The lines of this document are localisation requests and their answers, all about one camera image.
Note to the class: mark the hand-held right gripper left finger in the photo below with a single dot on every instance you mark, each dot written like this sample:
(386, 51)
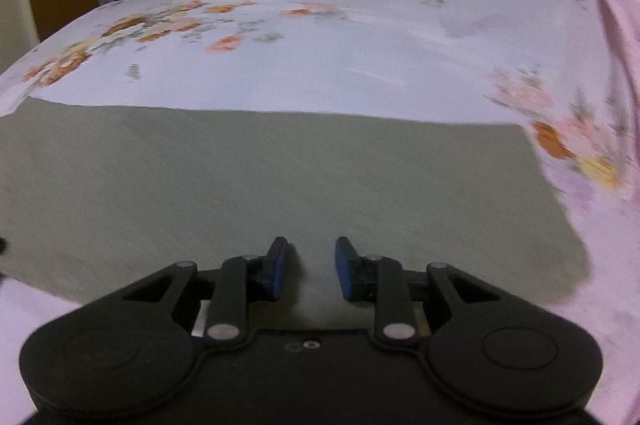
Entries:
(278, 270)

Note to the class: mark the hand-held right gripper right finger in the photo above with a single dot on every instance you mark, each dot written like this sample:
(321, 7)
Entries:
(344, 270)

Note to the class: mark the grey pants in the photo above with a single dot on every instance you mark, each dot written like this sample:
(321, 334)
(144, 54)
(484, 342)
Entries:
(280, 185)

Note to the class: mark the pink floral bed sheet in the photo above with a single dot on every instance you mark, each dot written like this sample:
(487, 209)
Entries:
(320, 55)

